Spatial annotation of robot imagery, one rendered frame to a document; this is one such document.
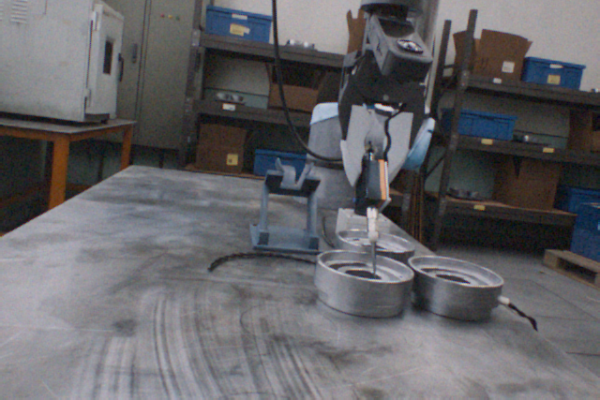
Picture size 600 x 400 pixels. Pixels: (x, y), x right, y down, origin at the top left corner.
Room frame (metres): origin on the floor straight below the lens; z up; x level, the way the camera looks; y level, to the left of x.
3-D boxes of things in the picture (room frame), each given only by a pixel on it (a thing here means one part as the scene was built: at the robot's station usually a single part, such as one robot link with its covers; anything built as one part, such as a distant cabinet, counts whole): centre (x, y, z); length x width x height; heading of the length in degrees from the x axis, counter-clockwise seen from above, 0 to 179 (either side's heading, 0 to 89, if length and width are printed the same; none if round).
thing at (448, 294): (0.56, -0.19, 0.82); 0.10 x 0.10 x 0.04
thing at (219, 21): (4.20, 0.63, 1.61); 0.52 x 0.38 x 0.22; 100
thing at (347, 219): (0.82, -0.12, 0.82); 0.08 x 0.07 x 0.05; 7
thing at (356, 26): (4.32, -0.52, 1.70); 0.56 x 0.36 x 0.39; 92
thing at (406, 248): (0.66, -0.12, 0.82); 0.10 x 0.10 x 0.04
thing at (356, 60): (0.59, -0.08, 1.07); 0.09 x 0.08 x 0.12; 9
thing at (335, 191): (1.14, -0.08, 0.85); 0.15 x 0.15 x 0.10
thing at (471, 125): (4.48, -1.50, 1.11); 0.52 x 0.38 x 0.22; 97
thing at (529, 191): (4.54, -2.04, 0.67); 0.52 x 0.43 x 0.43; 97
